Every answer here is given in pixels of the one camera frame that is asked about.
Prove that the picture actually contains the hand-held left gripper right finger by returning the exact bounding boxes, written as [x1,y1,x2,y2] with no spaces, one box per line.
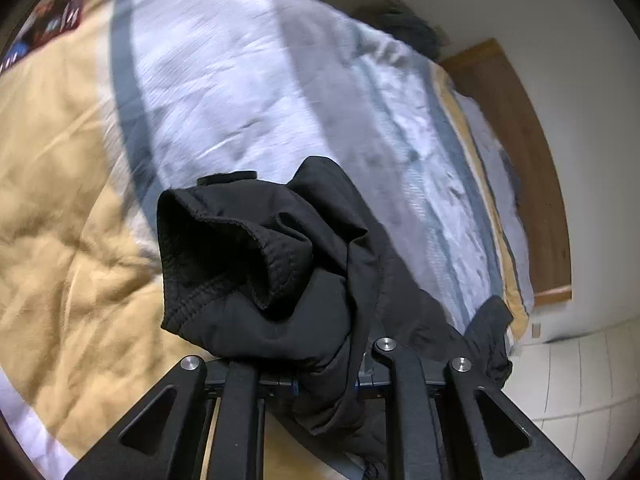
[371,336,587,480]

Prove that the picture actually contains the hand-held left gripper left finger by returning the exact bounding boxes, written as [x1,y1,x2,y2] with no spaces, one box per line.
[64,354,266,480]

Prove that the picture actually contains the black garment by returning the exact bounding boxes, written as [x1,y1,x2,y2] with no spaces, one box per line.
[156,156,515,480]

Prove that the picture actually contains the wooden headboard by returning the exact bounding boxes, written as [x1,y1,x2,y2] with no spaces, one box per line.
[439,37,573,307]

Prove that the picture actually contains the striped duvet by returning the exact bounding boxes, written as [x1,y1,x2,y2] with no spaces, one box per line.
[0,0,532,480]

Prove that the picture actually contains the dark cloth pile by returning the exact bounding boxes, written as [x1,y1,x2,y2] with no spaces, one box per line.
[372,7,447,59]

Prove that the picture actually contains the dark red printed cloth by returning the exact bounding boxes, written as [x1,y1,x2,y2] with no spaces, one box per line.
[0,0,89,74]

